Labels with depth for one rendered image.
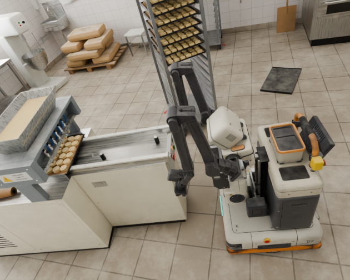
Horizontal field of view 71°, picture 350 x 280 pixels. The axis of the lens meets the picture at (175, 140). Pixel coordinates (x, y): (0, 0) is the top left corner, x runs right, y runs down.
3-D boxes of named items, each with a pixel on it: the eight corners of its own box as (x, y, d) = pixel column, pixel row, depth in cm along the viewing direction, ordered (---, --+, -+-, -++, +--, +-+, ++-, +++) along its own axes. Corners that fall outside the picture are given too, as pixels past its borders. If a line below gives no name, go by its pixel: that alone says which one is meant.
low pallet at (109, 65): (66, 75, 529) (63, 70, 521) (82, 57, 584) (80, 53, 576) (116, 68, 495) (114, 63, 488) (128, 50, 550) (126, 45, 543)
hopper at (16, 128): (-9, 162, 150) (-27, 146, 141) (31, 107, 191) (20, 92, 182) (33, 155, 145) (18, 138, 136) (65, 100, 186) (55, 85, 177)
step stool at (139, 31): (156, 46, 532) (150, 24, 501) (148, 55, 504) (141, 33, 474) (139, 47, 549) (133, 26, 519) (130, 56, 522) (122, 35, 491)
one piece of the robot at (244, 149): (257, 169, 196) (243, 110, 157) (269, 212, 168) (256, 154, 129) (224, 175, 203) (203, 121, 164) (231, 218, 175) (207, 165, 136)
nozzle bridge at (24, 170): (18, 204, 167) (-20, 173, 145) (57, 133, 220) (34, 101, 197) (61, 199, 162) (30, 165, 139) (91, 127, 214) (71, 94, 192)
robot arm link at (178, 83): (179, 70, 136) (179, 61, 143) (169, 72, 137) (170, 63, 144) (193, 128, 165) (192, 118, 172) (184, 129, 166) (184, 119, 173)
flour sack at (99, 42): (104, 48, 472) (100, 40, 462) (85, 52, 482) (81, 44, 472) (115, 33, 523) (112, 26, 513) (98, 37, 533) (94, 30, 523)
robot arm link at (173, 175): (193, 175, 131) (192, 163, 138) (172, 171, 130) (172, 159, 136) (186, 188, 139) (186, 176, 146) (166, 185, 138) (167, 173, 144)
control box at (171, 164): (170, 170, 177) (165, 158, 168) (171, 146, 195) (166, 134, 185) (175, 170, 177) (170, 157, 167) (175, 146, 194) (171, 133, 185)
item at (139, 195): (115, 231, 232) (65, 171, 172) (121, 199, 257) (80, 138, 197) (189, 224, 220) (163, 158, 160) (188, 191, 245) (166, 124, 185)
